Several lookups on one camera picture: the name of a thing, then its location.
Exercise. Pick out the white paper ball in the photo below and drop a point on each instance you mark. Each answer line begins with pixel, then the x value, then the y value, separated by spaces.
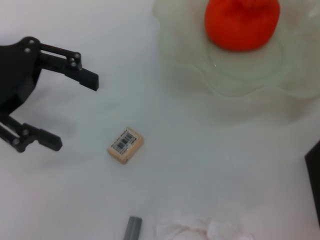
pixel 190 228

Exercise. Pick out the small beige eraser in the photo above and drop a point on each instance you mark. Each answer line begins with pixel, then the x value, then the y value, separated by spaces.
pixel 125 145

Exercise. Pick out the grey marker pen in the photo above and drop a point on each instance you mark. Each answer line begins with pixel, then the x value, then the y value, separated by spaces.
pixel 132 228

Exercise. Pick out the red tomato-shaped object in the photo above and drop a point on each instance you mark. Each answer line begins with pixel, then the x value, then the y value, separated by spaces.
pixel 240 25

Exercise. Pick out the pale green glass fruit plate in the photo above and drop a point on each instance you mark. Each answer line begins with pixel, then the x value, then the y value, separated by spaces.
pixel 250 82

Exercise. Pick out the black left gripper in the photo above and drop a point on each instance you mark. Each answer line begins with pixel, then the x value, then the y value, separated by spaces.
pixel 17 75

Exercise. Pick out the black mesh pen holder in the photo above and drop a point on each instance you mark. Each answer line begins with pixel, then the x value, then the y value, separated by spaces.
pixel 315 175

